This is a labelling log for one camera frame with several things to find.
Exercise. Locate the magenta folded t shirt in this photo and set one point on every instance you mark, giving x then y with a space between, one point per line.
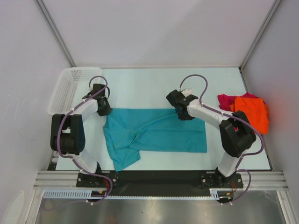
225 101

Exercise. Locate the teal t shirt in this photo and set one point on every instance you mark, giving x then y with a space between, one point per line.
129 131

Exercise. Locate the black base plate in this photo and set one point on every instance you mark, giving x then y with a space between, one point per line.
161 183

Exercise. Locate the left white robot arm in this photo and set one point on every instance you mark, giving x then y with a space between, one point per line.
67 130

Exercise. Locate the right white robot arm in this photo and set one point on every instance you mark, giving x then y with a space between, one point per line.
236 136

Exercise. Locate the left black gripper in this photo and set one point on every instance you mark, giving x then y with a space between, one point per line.
107 110

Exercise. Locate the white plastic basket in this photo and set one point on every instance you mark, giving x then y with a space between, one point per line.
71 86

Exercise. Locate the aluminium frame rail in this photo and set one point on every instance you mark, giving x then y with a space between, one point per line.
260 180

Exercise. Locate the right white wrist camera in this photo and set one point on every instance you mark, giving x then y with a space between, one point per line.
186 92

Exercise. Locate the orange folded t shirt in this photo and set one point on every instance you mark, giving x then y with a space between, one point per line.
256 111

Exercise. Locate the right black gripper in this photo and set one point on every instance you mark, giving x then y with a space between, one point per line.
186 118

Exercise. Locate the white slotted cable duct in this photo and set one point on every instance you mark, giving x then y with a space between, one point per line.
91 194

